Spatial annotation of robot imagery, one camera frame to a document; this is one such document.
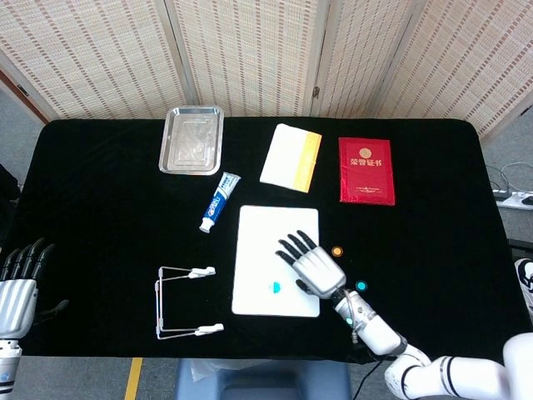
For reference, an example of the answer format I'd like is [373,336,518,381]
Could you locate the woven bamboo folding screen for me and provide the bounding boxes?
[0,0,533,138]

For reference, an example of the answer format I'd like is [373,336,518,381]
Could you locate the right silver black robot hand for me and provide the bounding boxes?
[275,229,348,299]

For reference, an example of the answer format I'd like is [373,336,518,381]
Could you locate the wire book stand white clips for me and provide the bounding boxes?
[153,265,226,342]

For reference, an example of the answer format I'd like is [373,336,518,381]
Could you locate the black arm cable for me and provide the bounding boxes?
[357,360,383,393]

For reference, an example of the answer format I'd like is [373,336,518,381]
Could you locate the rectangular metal tray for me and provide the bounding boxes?
[157,106,226,176]

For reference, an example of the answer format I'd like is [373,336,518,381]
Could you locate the white power strip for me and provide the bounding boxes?
[493,187,533,210]

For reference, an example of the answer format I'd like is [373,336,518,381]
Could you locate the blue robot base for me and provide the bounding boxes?
[174,357,353,400]

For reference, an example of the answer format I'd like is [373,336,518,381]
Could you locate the grey floor cables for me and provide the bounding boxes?
[485,162,533,195]

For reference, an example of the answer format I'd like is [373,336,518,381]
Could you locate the black white sneaker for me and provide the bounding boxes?
[512,257,533,324]

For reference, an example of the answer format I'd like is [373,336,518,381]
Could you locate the white yellow notepad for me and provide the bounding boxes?
[258,122,323,194]

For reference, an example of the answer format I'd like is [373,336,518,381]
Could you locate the blue white toothpaste tube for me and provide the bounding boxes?
[198,171,242,234]

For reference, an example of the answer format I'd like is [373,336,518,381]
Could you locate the black tablecloth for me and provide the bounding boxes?
[0,117,533,366]

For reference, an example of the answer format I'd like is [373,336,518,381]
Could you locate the red certificate folder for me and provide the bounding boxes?
[337,137,396,207]

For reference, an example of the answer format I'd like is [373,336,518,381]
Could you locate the white rectangular board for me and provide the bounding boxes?
[231,204,321,318]

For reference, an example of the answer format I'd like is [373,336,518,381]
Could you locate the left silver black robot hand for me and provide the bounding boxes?
[0,237,70,339]

